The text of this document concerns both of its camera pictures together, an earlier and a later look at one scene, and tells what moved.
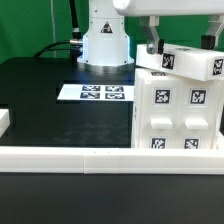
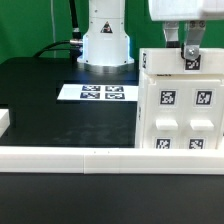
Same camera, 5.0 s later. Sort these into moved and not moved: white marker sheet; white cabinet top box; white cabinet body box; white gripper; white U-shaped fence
Moved: white gripper; white cabinet top box
Not moved: white U-shaped fence; white marker sheet; white cabinet body box
